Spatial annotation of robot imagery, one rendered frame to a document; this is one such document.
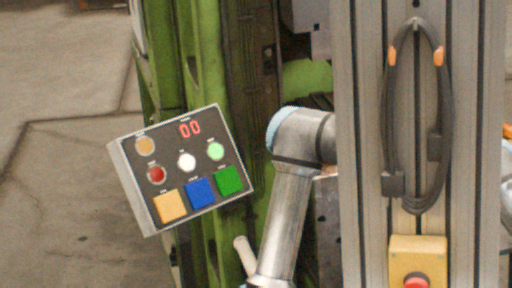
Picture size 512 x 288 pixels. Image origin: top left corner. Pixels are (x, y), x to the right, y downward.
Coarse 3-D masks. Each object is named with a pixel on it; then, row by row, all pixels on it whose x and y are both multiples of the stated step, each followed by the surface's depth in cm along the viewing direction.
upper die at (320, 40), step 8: (280, 24) 309; (288, 32) 300; (312, 32) 274; (320, 32) 275; (328, 32) 276; (296, 40) 292; (304, 40) 282; (312, 40) 275; (320, 40) 276; (328, 40) 277; (304, 48) 284; (312, 48) 276; (320, 48) 277; (328, 48) 278; (312, 56) 277; (320, 56) 278; (328, 56) 279
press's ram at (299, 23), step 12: (288, 0) 272; (300, 0) 269; (312, 0) 270; (324, 0) 271; (288, 12) 275; (300, 12) 271; (312, 12) 272; (324, 12) 273; (288, 24) 277; (300, 24) 272; (312, 24) 273; (324, 24) 274
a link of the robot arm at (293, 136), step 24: (288, 120) 208; (312, 120) 206; (288, 144) 207; (312, 144) 204; (288, 168) 207; (312, 168) 207; (288, 192) 207; (288, 216) 207; (264, 240) 209; (288, 240) 207; (264, 264) 207; (288, 264) 208
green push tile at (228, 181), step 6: (228, 168) 268; (234, 168) 269; (216, 174) 265; (222, 174) 266; (228, 174) 267; (234, 174) 268; (216, 180) 265; (222, 180) 266; (228, 180) 267; (234, 180) 268; (240, 180) 269; (222, 186) 265; (228, 186) 267; (234, 186) 268; (240, 186) 269; (222, 192) 265; (228, 192) 266; (234, 192) 267
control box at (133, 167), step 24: (192, 120) 265; (216, 120) 270; (120, 144) 252; (168, 144) 260; (192, 144) 264; (120, 168) 256; (144, 168) 254; (168, 168) 258; (192, 168) 262; (216, 168) 267; (240, 168) 271; (144, 192) 253; (168, 192) 258; (216, 192) 265; (240, 192) 269; (144, 216) 254; (192, 216) 259
